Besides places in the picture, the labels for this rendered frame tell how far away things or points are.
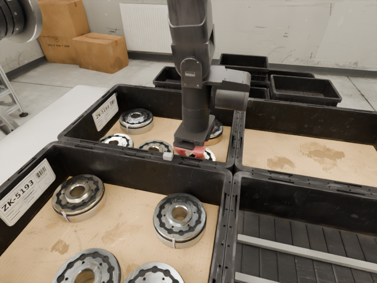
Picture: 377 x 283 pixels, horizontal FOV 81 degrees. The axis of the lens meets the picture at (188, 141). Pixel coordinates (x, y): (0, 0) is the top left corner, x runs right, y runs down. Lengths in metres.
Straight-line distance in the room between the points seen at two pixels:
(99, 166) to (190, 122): 0.23
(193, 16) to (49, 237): 0.46
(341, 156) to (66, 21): 3.59
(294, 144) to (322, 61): 3.04
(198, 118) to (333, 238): 0.34
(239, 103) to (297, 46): 3.16
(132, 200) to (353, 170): 0.55
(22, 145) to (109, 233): 0.64
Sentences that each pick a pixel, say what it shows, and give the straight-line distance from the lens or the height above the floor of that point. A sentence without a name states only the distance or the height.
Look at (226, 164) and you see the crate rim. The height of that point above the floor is 0.93.
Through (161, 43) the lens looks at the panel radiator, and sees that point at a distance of 3.55.
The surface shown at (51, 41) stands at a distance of 4.05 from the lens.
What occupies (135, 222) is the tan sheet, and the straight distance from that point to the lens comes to 0.49.
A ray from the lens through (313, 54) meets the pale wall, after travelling 3.63.
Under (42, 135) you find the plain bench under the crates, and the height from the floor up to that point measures 0.70.
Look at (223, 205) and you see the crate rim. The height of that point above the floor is 0.92.
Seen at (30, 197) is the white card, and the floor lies 0.87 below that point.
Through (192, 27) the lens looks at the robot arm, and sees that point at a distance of 0.35.
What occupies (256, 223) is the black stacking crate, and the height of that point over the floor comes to 0.83.
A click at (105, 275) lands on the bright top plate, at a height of 0.86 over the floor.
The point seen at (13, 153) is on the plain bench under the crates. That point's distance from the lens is 1.02.
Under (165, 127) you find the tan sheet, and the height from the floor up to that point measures 0.83.
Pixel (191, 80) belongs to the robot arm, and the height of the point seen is 1.08.
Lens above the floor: 1.24
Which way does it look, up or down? 39 degrees down
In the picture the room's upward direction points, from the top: straight up
